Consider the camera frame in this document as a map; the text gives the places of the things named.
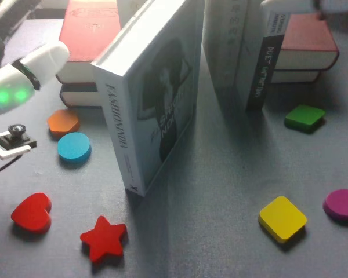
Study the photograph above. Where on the yellow square block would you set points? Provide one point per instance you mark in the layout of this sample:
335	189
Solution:
282	217

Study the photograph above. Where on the grey table cloth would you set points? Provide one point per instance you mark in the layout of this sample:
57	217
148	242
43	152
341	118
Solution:
206	202

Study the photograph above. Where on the white book pale characters spine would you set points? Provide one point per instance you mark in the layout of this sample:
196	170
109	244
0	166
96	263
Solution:
220	52

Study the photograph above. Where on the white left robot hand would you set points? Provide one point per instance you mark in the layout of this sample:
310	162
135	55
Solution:
10	92

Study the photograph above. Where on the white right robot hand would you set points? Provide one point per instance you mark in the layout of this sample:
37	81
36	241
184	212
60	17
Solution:
293	5

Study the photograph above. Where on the orange hexagon block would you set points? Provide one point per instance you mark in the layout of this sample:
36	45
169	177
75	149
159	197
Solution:
63	121

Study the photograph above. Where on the black camera white mount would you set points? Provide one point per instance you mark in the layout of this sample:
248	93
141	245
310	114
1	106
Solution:
16	142

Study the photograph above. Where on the red star block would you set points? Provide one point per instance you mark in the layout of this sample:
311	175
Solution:
103	240

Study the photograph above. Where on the green square block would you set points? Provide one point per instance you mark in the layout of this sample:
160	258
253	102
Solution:
304	116

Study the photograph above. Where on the magenta round block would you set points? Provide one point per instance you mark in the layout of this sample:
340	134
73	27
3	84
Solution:
344	204

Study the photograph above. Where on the blue round block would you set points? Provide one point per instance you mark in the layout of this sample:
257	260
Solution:
74	146

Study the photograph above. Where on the red heart block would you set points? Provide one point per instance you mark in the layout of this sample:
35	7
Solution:
32	212

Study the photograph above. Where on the red book ornate gold cover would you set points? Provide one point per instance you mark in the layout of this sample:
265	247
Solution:
87	34

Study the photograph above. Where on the white Fashionindia book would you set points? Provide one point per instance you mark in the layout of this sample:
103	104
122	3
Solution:
162	87

